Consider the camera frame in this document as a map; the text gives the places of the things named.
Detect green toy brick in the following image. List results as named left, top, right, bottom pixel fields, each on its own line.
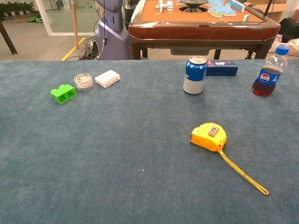
left=50, top=84, right=78, bottom=105

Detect cola bottle blue cap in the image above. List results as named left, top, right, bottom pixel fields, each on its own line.
left=251, top=44, right=290, bottom=98

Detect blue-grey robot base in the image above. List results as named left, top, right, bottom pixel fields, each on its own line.
left=94, top=0, right=129, bottom=61

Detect blue white soda can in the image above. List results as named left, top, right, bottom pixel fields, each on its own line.
left=183, top=56, right=208, bottom=95

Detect potted green plants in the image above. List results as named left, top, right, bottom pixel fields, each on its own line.
left=0, top=1, right=35, bottom=17

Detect black slanted table leg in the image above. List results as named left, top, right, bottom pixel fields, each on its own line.
left=0, top=20, right=18, bottom=56

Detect brown mahjong table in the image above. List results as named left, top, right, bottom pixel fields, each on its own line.
left=128, top=0, right=281, bottom=60

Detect clear round clip container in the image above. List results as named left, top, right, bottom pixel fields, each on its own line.
left=73, top=72, right=94, bottom=91

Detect white plastic box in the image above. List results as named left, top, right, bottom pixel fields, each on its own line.
left=94, top=70, right=121, bottom=89

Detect blue white mahjong tile stack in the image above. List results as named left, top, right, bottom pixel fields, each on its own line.
left=156, top=0, right=175, bottom=13

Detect dark blue printed box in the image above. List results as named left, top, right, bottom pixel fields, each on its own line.
left=205, top=59, right=239, bottom=77

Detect tangled floor cables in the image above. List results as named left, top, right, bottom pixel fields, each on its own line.
left=78, top=37, right=99, bottom=61

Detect blue white mahjong tile pile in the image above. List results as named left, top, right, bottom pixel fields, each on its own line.
left=207, top=0, right=246, bottom=18

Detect blue felt table mat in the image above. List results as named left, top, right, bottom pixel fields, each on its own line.
left=0, top=59, right=299, bottom=224

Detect cardboard box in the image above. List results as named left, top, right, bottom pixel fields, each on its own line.
left=247, top=0, right=299, bottom=23

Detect wooden pole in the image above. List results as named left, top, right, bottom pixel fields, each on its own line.
left=71, top=0, right=79, bottom=49

